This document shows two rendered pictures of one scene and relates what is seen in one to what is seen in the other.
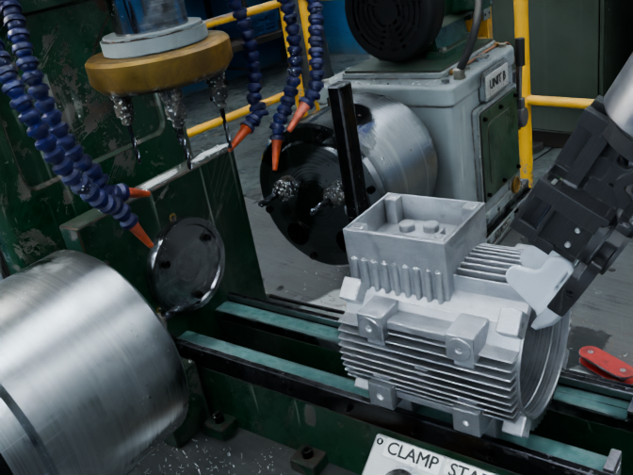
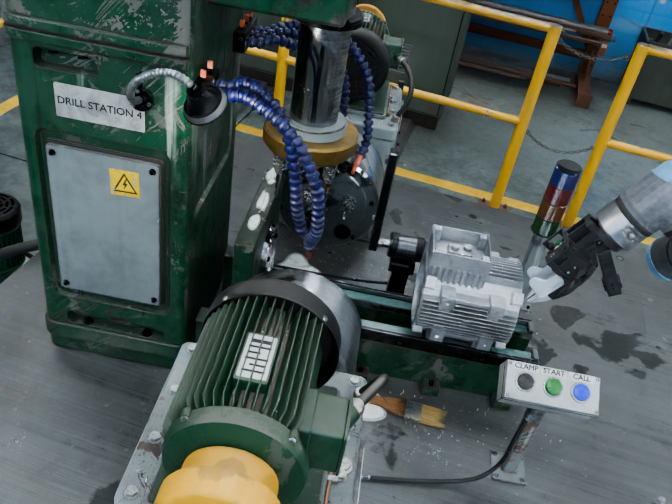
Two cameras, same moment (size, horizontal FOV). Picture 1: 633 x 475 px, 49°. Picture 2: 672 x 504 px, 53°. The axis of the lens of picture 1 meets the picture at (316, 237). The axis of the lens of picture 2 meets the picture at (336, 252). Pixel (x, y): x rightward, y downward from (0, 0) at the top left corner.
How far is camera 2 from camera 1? 0.93 m
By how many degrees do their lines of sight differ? 35
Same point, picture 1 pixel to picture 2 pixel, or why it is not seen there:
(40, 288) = not seen: hidden behind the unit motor
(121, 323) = (350, 314)
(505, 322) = (517, 299)
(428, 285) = (475, 280)
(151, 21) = (330, 120)
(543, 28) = not seen: outside the picture
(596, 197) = (582, 254)
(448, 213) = (467, 238)
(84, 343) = (347, 329)
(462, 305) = (489, 290)
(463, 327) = (498, 302)
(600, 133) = (595, 232)
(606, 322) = not seen: hidden behind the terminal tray
